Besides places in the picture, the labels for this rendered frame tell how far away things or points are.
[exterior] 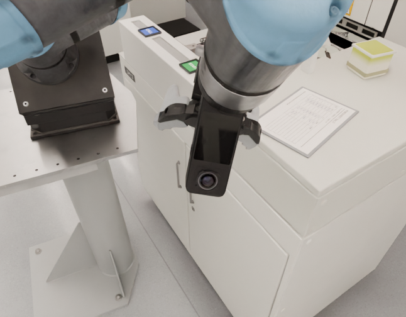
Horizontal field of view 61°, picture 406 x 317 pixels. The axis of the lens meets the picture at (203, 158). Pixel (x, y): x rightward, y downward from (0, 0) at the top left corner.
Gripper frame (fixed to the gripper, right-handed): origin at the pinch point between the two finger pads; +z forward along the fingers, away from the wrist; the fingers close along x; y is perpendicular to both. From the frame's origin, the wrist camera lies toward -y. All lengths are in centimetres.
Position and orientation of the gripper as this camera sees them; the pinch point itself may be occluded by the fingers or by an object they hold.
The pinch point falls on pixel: (203, 139)
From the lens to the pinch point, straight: 52.2
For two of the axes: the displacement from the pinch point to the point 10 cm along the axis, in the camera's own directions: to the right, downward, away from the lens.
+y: 1.9, -9.7, 1.8
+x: -9.7, -2.1, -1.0
